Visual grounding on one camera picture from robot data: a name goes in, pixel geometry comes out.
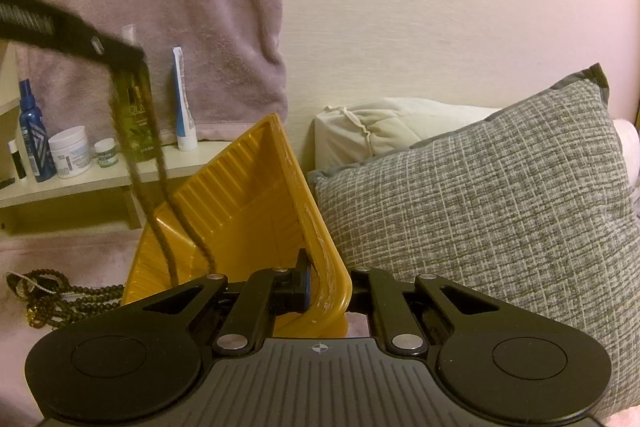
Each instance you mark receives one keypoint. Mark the small black white tube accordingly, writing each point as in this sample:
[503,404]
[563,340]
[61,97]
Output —
[17,162]

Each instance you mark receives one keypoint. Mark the white cream jar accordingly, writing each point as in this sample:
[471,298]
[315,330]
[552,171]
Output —
[71,154]

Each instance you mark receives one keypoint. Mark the blue spray bottle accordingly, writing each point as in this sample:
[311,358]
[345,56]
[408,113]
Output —
[36,142]

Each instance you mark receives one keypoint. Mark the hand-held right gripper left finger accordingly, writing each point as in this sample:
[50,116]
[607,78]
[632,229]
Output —
[306,282]

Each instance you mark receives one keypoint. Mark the yellow plastic tray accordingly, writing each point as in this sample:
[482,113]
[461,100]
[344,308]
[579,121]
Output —
[240,207]

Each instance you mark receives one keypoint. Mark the pink blanket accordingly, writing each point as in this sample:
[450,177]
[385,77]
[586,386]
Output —
[75,252]

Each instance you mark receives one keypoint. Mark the small green label jar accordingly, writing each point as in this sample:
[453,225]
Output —
[105,154]

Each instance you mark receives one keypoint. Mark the white wall shelf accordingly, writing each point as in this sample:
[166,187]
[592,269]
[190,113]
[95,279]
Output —
[75,189]

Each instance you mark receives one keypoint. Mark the white crumpled cloth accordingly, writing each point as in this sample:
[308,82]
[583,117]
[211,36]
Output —
[400,127]

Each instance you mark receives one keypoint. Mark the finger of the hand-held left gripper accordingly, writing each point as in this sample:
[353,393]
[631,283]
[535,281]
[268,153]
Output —
[75,34]

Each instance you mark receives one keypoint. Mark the green spray bottle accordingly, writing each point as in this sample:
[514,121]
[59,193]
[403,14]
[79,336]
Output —
[142,122]

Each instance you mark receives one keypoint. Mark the grey woven pillow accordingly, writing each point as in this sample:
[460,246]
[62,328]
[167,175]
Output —
[475,207]

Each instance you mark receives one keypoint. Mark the blue and white tube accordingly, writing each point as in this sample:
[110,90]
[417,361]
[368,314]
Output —
[182,107]

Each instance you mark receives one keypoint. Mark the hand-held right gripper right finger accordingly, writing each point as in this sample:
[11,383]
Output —
[375,283]

